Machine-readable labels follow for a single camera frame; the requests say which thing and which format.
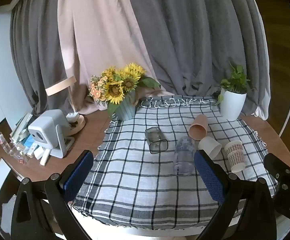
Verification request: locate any white plant pot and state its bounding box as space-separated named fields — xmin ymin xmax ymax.
xmin=220 ymin=87 xmax=247 ymax=121

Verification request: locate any grey curtain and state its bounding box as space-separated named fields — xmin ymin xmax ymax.
xmin=9 ymin=0 xmax=272 ymax=120

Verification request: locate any orange flower bunch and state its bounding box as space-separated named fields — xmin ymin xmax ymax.
xmin=89 ymin=74 xmax=108 ymax=103

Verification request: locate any square dark glass cup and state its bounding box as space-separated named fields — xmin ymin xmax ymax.
xmin=145 ymin=127 xmax=168 ymax=155

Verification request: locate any clear plastic bottle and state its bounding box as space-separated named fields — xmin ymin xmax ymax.
xmin=0 ymin=127 xmax=27 ymax=164

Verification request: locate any pink curtain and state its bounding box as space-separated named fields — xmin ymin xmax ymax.
xmin=57 ymin=0 xmax=158 ymax=117

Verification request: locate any green potted plant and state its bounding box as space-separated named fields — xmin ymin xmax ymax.
xmin=214 ymin=62 xmax=252 ymax=105

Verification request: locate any checked tablecloth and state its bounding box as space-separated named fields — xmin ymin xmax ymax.
xmin=69 ymin=95 xmax=278 ymax=230

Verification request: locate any white plug adapter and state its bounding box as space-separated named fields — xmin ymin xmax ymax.
xmin=65 ymin=112 xmax=80 ymax=123

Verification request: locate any clear plastic cup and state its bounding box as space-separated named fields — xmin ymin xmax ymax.
xmin=174 ymin=136 xmax=196 ymax=176

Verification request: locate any patterned paper cup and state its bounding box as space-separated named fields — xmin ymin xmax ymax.
xmin=224 ymin=140 xmax=245 ymax=173

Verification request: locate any stack of books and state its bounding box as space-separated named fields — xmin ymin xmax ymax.
xmin=10 ymin=112 xmax=33 ymax=143

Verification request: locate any white projector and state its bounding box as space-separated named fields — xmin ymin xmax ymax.
xmin=28 ymin=109 xmax=75 ymax=158

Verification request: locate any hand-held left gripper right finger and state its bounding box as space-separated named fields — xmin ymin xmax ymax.
xmin=194 ymin=150 xmax=277 ymax=240

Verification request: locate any wooden base table lamp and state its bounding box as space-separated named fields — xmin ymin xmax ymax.
xmin=46 ymin=76 xmax=86 ymax=134

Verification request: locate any sunflower bouquet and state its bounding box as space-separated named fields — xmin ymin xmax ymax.
xmin=102 ymin=62 xmax=162 ymax=117

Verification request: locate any teal ribbed vase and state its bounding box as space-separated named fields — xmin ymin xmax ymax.
xmin=115 ymin=90 xmax=137 ymax=121

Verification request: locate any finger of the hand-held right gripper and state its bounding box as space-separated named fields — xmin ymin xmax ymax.
xmin=263 ymin=153 xmax=290 ymax=183

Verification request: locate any blue box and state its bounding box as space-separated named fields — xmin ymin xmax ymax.
xmin=22 ymin=134 xmax=38 ymax=153

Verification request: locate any white paper cup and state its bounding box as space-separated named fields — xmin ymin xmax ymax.
xmin=198 ymin=136 xmax=222 ymax=159

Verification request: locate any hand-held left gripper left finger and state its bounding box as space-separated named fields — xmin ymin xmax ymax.
xmin=11 ymin=150 xmax=94 ymax=240

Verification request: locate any white panel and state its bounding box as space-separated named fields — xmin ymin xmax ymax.
xmin=0 ymin=5 xmax=35 ymax=135

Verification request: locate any white remote control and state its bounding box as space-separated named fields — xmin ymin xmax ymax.
xmin=40 ymin=148 xmax=51 ymax=166

